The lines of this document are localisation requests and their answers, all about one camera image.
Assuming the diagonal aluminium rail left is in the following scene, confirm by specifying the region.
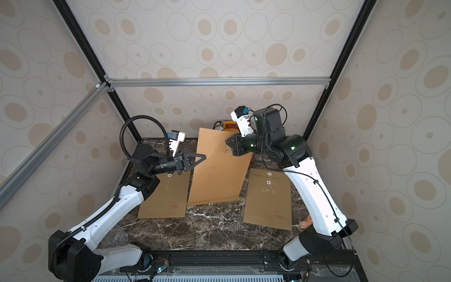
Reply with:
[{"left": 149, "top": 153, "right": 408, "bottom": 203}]
[{"left": 1, "top": 82, "right": 108, "bottom": 208}]

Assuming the horizontal aluminium rail back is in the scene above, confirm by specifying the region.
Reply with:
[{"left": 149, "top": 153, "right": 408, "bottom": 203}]
[{"left": 107, "top": 76, "right": 331, "bottom": 88}]

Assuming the clear plastic cup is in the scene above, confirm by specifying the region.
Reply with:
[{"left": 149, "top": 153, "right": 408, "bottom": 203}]
[{"left": 102, "top": 225, "right": 128, "bottom": 248}]

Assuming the yellow toast rear slot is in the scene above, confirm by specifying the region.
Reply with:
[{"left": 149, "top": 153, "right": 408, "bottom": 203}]
[{"left": 223, "top": 121, "right": 239, "bottom": 132}]

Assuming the brown file envelope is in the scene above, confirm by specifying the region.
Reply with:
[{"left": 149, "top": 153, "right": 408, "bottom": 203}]
[
  {"left": 188, "top": 128, "right": 253, "bottom": 206},
  {"left": 243, "top": 168, "right": 292, "bottom": 230},
  {"left": 137, "top": 172, "right": 191, "bottom": 219}
]

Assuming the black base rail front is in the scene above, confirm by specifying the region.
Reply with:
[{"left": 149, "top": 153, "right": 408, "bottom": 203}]
[{"left": 93, "top": 250, "right": 367, "bottom": 282}]

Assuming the red toaster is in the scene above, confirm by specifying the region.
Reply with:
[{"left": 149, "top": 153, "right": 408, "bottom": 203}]
[{"left": 213, "top": 121, "right": 240, "bottom": 133}]

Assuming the black corrugated cable hose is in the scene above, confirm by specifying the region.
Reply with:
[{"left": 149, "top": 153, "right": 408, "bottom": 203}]
[{"left": 119, "top": 115, "right": 170, "bottom": 159}]

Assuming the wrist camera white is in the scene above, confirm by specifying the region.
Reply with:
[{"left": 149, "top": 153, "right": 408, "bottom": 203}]
[
  {"left": 167, "top": 130, "right": 186, "bottom": 157},
  {"left": 231, "top": 106, "right": 254, "bottom": 137}
]

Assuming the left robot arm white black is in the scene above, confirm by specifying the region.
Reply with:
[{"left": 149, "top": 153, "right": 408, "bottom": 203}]
[{"left": 48, "top": 144, "right": 206, "bottom": 282}]

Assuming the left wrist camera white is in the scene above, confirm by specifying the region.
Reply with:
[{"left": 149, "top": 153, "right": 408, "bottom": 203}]
[{"left": 167, "top": 130, "right": 186, "bottom": 157}]

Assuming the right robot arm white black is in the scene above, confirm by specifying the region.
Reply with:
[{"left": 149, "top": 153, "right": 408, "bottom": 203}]
[{"left": 225, "top": 104, "right": 358, "bottom": 270}]

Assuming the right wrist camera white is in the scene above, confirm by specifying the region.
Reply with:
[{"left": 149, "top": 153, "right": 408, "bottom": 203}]
[{"left": 231, "top": 106, "right": 254, "bottom": 137}]

